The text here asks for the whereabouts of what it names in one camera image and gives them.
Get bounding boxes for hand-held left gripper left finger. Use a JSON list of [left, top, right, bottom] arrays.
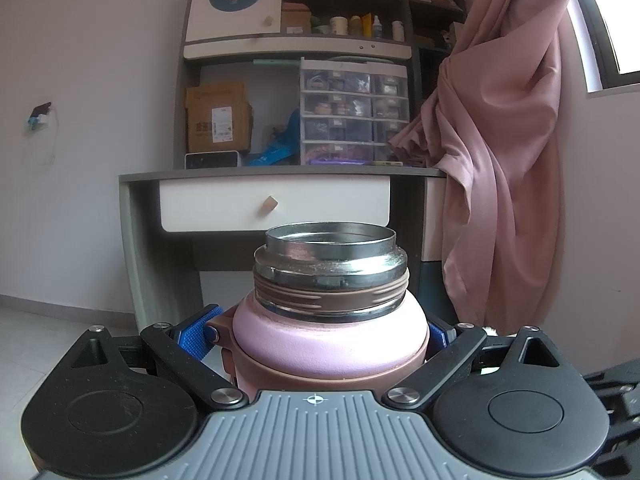
[[65, 304, 250, 409]]

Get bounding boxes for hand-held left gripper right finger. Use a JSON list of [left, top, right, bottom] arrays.
[[382, 319, 576, 409]]

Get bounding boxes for pink thermos bottle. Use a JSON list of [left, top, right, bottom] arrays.
[[206, 222, 432, 395]]

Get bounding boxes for grey desk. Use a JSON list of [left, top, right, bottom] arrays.
[[118, 166, 449, 332]]

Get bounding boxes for white desk drawer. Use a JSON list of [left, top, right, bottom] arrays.
[[158, 175, 392, 234]]

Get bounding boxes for white flat device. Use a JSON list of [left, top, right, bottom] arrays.
[[184, 151, 241, 170]]

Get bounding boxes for pink curtain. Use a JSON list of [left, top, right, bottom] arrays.
[[387, 0, 577, 337]]

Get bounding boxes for blue plastic bag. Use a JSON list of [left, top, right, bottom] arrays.
[[244, 109, 304, 167]]

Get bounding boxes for cardboard box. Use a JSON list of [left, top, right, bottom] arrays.
[[185, 83, 254, 157]]

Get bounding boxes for clear plastic drawer organizer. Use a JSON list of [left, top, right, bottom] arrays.
[[299, 57, 413, 166]]

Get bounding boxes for grey hutch shelf unit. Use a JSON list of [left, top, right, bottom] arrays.
[[174, 0, 472, 170]]

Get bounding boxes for white cabinet door flower print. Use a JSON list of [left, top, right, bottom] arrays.
[[183, 0, 284, 45]]

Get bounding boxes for orange box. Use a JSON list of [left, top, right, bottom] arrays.
[[280, 2, 312, 34]]

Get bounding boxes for window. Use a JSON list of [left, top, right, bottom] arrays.
[[574, 0, 640, 94]]

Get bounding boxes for wall socket with plug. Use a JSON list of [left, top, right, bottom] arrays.
[[24, 102, 54, 132]]

